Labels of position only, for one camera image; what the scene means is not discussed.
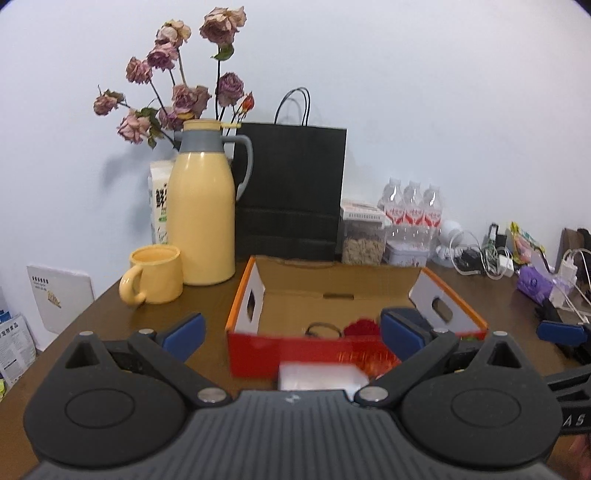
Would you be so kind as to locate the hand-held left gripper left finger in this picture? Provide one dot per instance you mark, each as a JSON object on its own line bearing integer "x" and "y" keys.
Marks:
{"x": 184, "y": 334}

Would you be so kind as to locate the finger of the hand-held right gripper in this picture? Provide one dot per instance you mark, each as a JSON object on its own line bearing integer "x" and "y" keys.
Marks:
{"x": 561, "y": 332}

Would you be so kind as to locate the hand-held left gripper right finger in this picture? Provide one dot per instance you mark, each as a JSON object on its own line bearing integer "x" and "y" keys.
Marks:
{"x": 401, "y": 337}

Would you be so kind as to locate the white plastic packet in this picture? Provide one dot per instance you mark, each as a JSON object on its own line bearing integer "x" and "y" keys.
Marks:
{"x": 323, "y": 376}

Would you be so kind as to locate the orange cardboard box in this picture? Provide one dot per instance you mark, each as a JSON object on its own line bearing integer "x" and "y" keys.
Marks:
{"x": 332, "y": 281}

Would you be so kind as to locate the red fabric flower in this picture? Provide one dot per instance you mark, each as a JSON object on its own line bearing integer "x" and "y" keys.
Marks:
{"x": 362, "y": 328}

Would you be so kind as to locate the purple device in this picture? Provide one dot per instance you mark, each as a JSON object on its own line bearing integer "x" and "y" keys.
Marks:
{"x": 538, "y": 284}

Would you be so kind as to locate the yellow ceramic mug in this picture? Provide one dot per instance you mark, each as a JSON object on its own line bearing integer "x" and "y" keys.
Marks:
{"x": 157, "y": 277}

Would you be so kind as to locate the printed tin box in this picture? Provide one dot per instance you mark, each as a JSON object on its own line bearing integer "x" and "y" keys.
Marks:
{"x": 406, "y": 256}

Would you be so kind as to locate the small white charger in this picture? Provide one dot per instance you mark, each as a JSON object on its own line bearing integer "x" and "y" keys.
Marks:
{"x": 506, "y": 265}

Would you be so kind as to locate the yellow pink snack packet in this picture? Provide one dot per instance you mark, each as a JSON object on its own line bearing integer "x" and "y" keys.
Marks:
{"x": 526, "y": 244}

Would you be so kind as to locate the clear seed container white lid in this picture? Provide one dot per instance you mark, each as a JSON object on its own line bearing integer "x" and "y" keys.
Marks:
{"x": 362, "y": 249}

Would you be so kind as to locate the black power adapter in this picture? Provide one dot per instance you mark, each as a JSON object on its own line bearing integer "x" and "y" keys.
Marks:
{"x": 471, "y": 256}

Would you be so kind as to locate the white astronaut figure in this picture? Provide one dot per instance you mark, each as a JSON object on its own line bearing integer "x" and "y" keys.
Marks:
{"x": 448, "y": 233}

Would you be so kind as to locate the yellow thermos jug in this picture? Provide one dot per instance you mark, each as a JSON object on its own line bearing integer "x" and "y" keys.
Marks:
{"x": 203, "y": 221}

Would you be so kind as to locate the white drink carton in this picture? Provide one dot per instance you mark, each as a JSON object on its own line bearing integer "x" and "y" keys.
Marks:
{"x": 159, "y": 203}

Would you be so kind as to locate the white flat box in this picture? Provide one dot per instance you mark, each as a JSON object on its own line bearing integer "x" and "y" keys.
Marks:
{"x": 55, "y": 295}

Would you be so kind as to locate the blue white booklet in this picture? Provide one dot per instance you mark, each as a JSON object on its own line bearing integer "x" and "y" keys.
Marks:
{"x": 16, "y": 350}

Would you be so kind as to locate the black paper bag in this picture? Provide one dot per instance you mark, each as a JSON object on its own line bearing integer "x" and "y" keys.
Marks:
{"x": 291, "y": 184}

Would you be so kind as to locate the dried pink rose bouquet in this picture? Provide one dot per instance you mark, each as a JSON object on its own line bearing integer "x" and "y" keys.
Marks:
{"x": 184, "y": 97}

